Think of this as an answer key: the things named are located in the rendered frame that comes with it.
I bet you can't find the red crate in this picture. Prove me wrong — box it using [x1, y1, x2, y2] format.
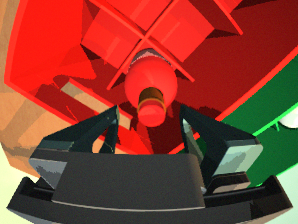
[4, 0, 298, 154]

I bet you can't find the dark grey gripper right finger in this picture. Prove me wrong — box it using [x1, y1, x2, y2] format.
[179, 104, 263, 187]

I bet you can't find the white bottle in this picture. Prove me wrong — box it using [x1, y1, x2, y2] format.
[279, 107, 298, 128]

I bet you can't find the green bottle crate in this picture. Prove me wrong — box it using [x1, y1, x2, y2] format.
[221, 54, 298, 188]

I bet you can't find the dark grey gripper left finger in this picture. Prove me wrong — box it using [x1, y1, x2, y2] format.
[36, 105, 120, 154]

